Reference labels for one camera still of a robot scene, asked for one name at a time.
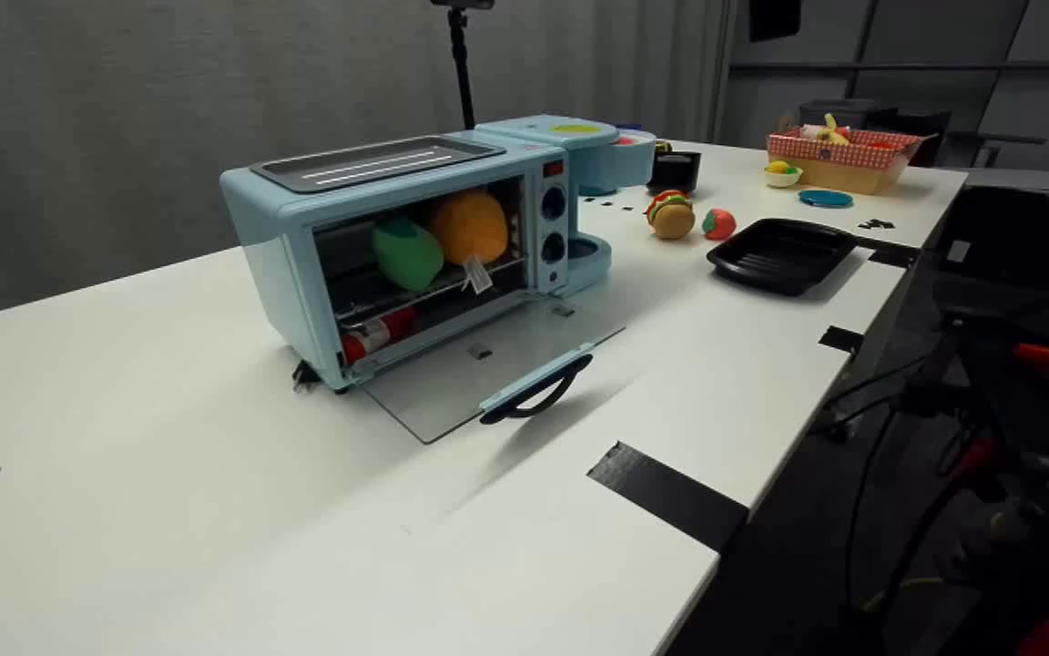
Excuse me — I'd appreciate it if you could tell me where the red toy in oven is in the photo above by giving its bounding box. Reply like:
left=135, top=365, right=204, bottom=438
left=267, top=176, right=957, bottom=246
left=338, top=306, right=423, bottom=365

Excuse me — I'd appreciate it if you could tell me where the light blue toaster oven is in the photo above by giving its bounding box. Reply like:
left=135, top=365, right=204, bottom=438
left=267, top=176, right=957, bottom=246
left=215, top=112, right=661, bottom=393

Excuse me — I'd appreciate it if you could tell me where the orange plush toy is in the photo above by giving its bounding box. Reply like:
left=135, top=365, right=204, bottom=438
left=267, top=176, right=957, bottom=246
left=427, top=189, right=514, bottom=298

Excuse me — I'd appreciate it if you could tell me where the green plush toy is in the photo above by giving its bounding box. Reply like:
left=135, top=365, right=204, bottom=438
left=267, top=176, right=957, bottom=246
left=373, top=213, right=447, bottom=293

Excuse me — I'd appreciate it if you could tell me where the small black box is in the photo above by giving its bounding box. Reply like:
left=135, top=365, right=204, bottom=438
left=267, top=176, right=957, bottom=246
left=647, top=140, right=705, bottom=195

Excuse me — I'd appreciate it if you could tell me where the red and green toy ball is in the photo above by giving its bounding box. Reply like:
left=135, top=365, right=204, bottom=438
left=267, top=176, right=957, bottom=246
left=699, top=202, right=739, bottom=245

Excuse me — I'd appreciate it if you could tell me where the black plastic tray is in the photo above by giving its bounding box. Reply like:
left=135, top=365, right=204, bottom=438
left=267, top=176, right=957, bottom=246
left=704, top=213, right=863, bottom=298

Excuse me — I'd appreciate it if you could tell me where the yellow green toy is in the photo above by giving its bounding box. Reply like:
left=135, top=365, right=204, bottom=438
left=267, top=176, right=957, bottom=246
left=761, top=157, right=809, bottom=193

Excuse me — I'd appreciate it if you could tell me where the blue flat disc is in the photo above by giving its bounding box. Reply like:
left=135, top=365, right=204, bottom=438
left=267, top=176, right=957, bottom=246
left=795, top=187, right=855, bottom=212

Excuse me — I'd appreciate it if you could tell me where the yellow toy banana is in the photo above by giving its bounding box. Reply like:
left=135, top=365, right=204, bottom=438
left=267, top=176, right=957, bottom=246
left=816, top=108, right=860, bottom=154

